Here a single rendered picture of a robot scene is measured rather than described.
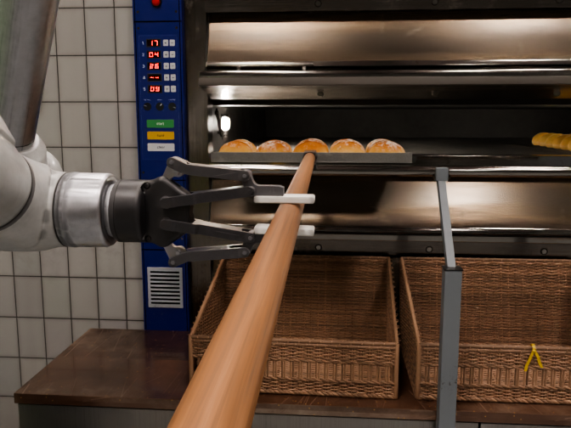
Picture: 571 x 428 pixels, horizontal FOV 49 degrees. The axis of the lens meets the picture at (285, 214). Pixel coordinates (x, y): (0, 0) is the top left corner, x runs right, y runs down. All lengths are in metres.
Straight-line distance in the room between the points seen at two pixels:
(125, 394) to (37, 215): 1.08
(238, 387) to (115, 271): 2.00
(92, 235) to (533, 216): 1.64
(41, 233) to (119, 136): 1.43
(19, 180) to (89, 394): 1.16
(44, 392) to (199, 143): 0.89
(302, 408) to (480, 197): 0.91
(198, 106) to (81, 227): 1.39
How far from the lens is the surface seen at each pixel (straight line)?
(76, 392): 1.82
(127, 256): 2.22
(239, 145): 1.76
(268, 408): 1.68
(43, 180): 0.76
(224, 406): 0.24
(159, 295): 2.19
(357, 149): 1.74
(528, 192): 2.17
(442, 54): 2.07
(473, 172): 1.72
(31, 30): 1.24
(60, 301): 2.36
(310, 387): 1.70
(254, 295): 0.37
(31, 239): 0.77
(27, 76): 1.29
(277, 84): 1.91
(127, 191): 0.74
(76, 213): 0.75
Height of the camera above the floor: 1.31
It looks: 9 degrees down
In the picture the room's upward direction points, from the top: straight up
